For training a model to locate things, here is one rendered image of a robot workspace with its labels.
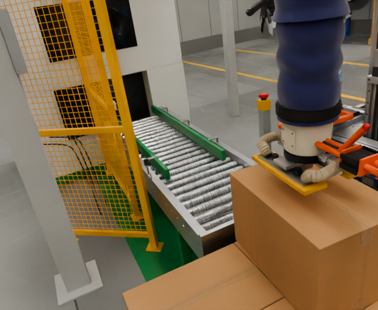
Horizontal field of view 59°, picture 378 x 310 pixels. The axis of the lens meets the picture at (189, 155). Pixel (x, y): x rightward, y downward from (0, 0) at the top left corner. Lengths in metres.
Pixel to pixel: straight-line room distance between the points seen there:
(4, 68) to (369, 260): 1.82
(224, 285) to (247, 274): 0.12
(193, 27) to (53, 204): 9.76
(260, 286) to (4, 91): 1.55
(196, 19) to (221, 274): 10.32
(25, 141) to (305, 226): 1.49
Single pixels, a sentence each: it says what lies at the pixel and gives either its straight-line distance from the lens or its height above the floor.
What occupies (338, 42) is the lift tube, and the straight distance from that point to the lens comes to 1.20.
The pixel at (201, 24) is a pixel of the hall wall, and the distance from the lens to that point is 11.57.
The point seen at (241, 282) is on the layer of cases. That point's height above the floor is 0.54.
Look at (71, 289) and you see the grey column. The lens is 2.57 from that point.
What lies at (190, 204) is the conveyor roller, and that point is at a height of 0.54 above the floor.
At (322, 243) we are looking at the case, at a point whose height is 0.94.
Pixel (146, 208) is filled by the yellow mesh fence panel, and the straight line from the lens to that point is 2.44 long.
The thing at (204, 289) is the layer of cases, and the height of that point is 0.54.
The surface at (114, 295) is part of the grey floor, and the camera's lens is 2.44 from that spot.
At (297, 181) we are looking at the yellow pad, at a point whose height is 1.07.
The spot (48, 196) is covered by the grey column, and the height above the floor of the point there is 0.76.
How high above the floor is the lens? 1.71
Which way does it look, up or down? 25 degrees down
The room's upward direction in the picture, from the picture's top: 8 degrees counter-clockwise
